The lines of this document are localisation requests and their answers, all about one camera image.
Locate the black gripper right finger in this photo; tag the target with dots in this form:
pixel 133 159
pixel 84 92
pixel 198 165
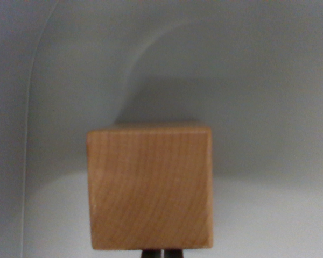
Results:
pixel 174 254

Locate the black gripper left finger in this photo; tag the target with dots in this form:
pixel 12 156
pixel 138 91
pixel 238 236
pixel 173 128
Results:
pixel 150 254

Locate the light wooden cube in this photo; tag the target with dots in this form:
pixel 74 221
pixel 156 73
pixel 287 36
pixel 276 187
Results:
pixel 150 188

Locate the white plastic tray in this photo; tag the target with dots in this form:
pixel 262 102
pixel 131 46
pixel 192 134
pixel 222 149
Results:
pixel 258 107

